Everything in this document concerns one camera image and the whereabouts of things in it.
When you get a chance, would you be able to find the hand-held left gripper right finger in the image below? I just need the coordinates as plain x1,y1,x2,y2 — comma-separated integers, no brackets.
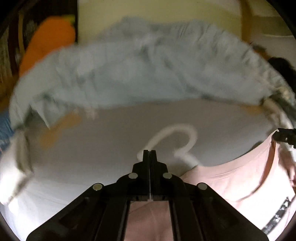
151,150,270,241

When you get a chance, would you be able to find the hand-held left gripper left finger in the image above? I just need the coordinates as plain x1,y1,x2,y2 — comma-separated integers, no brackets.
26,150,151,241

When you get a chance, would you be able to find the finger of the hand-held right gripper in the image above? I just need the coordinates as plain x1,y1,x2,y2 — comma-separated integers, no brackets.
273,127,296,149

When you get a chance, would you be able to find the pink printed t-shirt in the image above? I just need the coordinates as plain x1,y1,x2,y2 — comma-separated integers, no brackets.
125,133,296,241

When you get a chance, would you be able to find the white folded garment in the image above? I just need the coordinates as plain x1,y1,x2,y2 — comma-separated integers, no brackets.
262,98,295,151

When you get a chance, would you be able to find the grey folded garment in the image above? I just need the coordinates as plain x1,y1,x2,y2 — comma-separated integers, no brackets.
275,88,296,109

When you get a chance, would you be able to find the grey bed sheet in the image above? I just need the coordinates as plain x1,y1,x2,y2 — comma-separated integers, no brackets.
0,97,278,234

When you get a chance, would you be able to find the grey-blue blanket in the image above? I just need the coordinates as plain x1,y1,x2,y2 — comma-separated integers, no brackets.
9,16,289,139

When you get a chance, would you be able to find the small white folded cloth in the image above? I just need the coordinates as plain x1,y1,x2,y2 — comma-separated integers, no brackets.
0,132,34,204

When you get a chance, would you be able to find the blue pillow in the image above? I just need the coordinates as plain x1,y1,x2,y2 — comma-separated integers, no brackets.
0,113,14,149

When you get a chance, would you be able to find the orange carrot plush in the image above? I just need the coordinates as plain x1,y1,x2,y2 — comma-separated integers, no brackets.
20,15,77,77

